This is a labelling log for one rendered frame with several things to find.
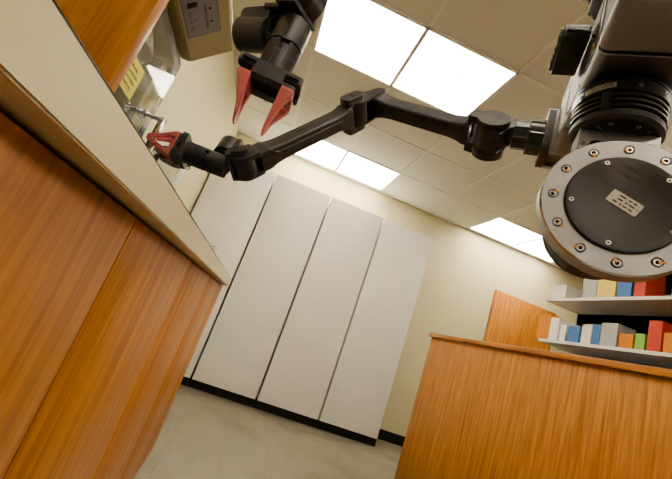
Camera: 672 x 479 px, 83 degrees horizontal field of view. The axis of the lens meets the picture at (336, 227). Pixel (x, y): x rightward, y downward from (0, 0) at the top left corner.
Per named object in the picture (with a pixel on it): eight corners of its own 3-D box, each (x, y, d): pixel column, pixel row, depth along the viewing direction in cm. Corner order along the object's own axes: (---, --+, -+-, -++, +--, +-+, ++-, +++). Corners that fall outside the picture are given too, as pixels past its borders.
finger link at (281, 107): (231, 131, 61) (254, 84, 64) (273, 149, 62) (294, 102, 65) (229, 110, 55) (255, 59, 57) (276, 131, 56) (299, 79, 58)
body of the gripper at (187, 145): (182, 129, 92) (211, 141, 93) (188, 146, 101) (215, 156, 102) (170, 152, 90) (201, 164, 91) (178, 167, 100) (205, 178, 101)
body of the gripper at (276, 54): (237, 83, 63) (254, 48, 65) (294, 109, 64) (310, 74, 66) (236, 59, 57) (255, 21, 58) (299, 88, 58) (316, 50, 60)
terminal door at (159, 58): (45, 139, 65) (152, -31, 75) (108, 191, 94) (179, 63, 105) (50, 141, 65) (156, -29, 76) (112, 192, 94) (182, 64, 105)
